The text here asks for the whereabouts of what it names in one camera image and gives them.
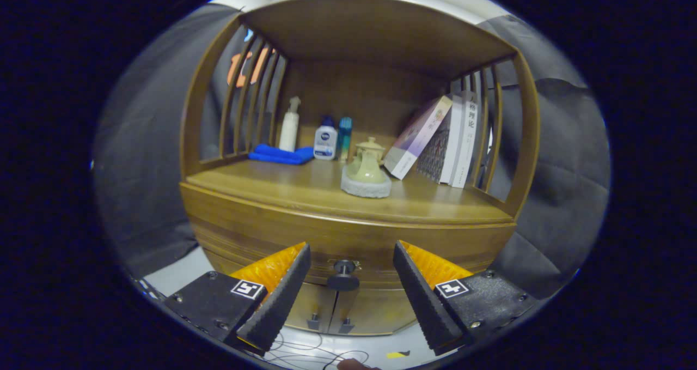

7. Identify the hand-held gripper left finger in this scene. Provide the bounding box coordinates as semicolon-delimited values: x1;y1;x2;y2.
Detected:
163;242;312;355

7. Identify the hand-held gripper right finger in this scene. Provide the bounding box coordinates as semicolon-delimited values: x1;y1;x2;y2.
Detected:
393;240;540;357

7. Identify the pale green soap grey dish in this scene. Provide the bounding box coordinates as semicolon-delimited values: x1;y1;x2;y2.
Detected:
341;149;393;199

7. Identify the wooden countertop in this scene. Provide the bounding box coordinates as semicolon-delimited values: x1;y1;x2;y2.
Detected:
185;157;515;226

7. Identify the wooden cabinet with slatted shelf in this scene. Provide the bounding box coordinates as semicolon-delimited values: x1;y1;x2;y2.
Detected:
180;0;541;338

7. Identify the blue folded cloth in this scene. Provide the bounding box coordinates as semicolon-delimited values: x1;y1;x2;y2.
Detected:
248;143;315;166

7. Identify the dark patterned book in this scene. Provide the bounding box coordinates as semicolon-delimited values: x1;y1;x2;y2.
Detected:
417;114;453;183

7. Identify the white book with black characters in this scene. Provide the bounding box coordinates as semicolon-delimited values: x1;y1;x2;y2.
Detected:
450;99;480;189

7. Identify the purple cover book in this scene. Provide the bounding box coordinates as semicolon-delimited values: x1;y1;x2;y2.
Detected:
383;95;454;181

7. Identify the plain white book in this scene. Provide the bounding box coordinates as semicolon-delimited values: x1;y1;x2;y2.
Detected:
439;95;467;185

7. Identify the white lotion bottle blue cap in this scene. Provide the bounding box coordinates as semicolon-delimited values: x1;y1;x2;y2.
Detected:
314;116;338;161

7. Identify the beige lidded teacup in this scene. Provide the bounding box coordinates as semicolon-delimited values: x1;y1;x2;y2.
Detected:
355;136;387;161

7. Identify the white pump bottle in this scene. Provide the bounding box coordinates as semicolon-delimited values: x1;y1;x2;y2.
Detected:
278;96;302;153

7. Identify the teal slim bottle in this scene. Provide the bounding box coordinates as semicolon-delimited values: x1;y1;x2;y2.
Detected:
337;117;353;162

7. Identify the black backdrop cloth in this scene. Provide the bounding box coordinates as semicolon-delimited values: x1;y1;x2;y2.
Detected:
93;2;610;300

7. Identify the black cable bundle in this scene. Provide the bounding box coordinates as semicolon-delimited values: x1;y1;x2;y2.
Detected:
256;332;371;369

